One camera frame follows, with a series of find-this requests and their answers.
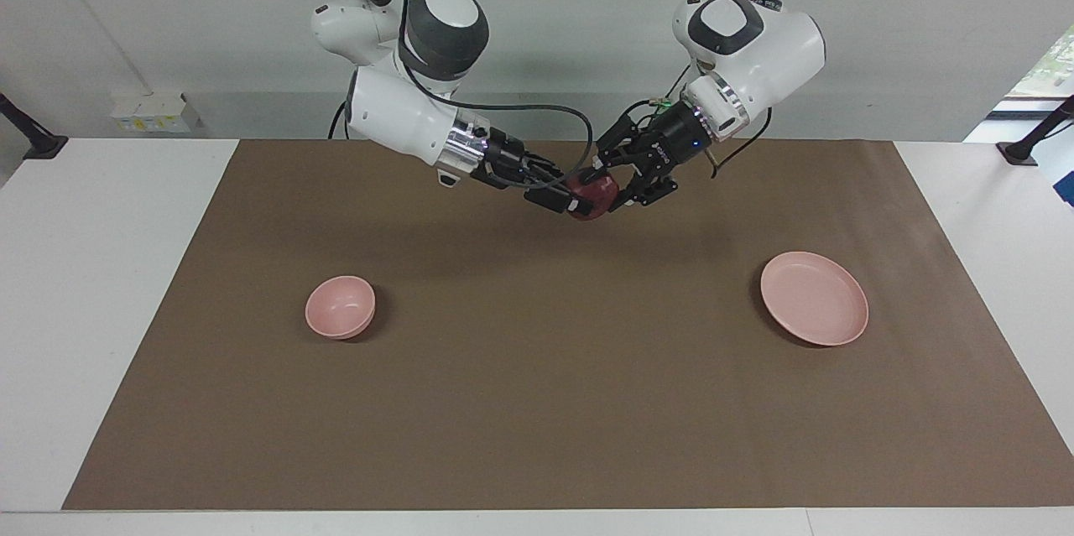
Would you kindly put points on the blue object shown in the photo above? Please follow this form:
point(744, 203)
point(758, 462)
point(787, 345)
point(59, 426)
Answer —
point(1067, 188)

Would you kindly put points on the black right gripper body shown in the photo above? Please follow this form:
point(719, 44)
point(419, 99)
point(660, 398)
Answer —
point(503, 158)

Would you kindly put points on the dark red apple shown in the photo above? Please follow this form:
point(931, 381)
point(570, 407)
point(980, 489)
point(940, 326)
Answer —
point(597, 199)

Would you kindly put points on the black stand foot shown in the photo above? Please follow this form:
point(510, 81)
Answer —
point(1019, 153)
point(42, 148)

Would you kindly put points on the white wall socket box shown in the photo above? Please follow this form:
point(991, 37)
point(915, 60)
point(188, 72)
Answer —
point(155, 112)

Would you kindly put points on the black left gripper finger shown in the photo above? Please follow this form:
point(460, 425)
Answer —
point(648, 188)
point(621, 142)

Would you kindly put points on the brown table mat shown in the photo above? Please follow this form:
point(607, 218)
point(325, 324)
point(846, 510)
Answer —
point(537, 393)

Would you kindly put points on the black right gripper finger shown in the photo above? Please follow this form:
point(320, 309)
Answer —
point(550, 169)
point(550, 200)

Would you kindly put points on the pink bowl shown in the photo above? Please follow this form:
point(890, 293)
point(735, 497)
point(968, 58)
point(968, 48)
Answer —
point(337, 305)

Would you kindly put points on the pink plate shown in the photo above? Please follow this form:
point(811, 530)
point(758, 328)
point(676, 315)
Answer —
point(814, 299)

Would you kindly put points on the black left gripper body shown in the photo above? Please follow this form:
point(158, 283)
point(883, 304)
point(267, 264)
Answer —
point(681, 137)

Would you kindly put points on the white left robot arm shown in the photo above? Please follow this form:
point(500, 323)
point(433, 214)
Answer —
point(755, 49)

